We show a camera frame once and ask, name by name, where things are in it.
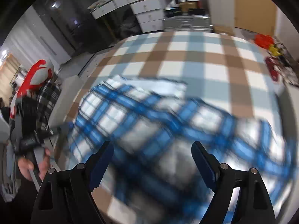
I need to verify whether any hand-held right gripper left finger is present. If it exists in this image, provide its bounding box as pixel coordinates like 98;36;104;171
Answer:
30;140;114;224

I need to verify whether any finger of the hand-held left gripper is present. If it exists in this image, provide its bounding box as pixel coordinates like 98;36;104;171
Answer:
45;122;74;140

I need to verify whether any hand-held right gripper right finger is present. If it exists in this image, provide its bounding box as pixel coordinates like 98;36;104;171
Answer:
191;141;276;224

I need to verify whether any blue plaid shirt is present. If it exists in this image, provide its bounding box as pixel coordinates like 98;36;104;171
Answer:
68;75;297;224

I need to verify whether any person's left hand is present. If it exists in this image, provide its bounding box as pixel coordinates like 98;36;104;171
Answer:
17;147;51;182

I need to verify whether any black and white plaid cloth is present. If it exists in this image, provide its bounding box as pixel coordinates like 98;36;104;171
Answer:
37;80;61;122

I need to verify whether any red and white plush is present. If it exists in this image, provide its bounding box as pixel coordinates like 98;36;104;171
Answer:
19;59;55;97

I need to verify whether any dark glass wardrobe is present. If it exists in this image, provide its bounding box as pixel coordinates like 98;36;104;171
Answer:
33;0;70;54

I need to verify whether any dark grey refrigerator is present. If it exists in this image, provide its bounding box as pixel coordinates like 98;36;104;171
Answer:
50;0;110;49

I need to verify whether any red plastic bag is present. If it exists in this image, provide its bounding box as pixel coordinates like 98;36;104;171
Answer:
255;35;274;48

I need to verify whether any silver suitcase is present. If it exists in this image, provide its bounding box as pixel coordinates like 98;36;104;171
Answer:
162;14;213;32

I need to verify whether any white desk with drawers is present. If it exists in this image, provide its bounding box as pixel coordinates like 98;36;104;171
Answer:
90;0;164;33

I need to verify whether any brown cardboard box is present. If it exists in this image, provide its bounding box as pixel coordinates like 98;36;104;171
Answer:
180;1;199;12

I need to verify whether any white upright suitcase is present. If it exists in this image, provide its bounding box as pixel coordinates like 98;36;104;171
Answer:
206;0;235;27

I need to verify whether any wooden door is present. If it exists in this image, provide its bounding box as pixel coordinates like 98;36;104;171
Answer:
234;0;277;35

